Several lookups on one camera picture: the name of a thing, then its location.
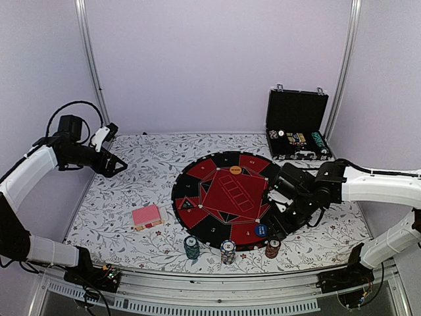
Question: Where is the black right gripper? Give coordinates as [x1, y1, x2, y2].
[266, 192, 318, 242]

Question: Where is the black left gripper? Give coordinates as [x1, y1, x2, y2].
[64, 144, 128, 177]

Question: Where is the blue small blind button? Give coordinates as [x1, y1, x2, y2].
[255, 224, 268, 238]

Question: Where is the brown 100 poker chip stack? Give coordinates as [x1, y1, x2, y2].
[265, 238, 281, 259]

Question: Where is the orange big blind button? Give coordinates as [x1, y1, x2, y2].
[230, 165, 242, 175]

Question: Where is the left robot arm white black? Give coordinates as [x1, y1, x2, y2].
[1, 115, 128, 286]

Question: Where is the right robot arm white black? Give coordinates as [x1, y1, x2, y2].
[263, 159, 420, 287]

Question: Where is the red playing card deck box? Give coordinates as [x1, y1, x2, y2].
[132, 204, 164, 231]

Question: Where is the round red black poker mat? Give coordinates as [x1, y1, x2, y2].
[171, 151, 281, 251]

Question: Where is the green poker chip stack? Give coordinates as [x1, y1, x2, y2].
[184, 236, 200, 260]

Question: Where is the black poker chip case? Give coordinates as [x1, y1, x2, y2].
[266, 84, 333, 161]

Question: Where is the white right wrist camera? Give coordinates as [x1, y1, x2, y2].
[267, 190, 293, 213]

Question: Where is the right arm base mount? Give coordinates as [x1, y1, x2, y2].
[316, 264, 374, 309]

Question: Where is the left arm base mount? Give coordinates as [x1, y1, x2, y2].
[64, 263, 121, 293]

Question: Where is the left aluminium frame post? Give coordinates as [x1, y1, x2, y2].
[75, 0, 111, 125]

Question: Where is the aluminium frame post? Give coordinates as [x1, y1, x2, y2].
[75, 0, 111, 125]
[324, 0, 362, 140]

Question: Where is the right aluminium frame post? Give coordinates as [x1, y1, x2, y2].
[324, 0, 362, 140]

